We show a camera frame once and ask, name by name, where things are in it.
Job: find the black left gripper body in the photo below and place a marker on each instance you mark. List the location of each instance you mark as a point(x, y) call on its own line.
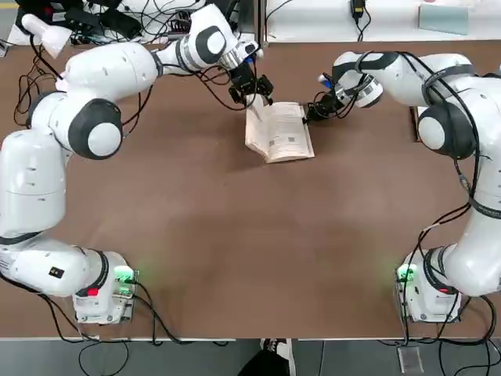
point(243, 78)

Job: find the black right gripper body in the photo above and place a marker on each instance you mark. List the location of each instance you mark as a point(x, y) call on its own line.
point(329, 100)

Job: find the paperback book cream pages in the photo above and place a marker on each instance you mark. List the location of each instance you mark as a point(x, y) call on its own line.
point(289, 133)

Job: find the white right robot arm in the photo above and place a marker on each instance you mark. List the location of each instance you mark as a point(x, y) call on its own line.
point(473, 250)

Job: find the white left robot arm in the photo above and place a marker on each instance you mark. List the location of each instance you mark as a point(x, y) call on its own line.
point(35, 188)

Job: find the green and white book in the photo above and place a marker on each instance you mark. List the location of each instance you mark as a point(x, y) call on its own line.
point(414, 117)

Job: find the white desk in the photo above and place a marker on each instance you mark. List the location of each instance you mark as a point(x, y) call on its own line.
point(13, 39)
point(313, 23)

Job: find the black finned power supply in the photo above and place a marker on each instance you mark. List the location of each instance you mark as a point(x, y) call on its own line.
point(181, 23)

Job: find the black adapter yellow label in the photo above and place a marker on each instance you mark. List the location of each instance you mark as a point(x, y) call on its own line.
point(358, 7)

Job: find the pale teal sheet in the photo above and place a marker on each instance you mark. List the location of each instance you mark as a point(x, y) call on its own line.
point(442, 19)

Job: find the pink plastic container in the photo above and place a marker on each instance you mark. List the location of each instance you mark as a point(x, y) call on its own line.
point(432, 1)

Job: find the flat black electronics box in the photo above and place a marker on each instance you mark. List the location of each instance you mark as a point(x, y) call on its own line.
point(80, 17)

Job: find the white desk lamp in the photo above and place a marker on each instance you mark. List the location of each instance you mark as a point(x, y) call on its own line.
point(51, 35)

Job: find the person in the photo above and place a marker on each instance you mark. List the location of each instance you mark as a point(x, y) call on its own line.
point(260, 364)

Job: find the grey rectangular box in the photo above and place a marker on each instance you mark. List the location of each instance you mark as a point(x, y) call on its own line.
point(410, 359)

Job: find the aluminium frame post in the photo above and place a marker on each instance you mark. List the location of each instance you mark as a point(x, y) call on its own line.
point(261, 23)

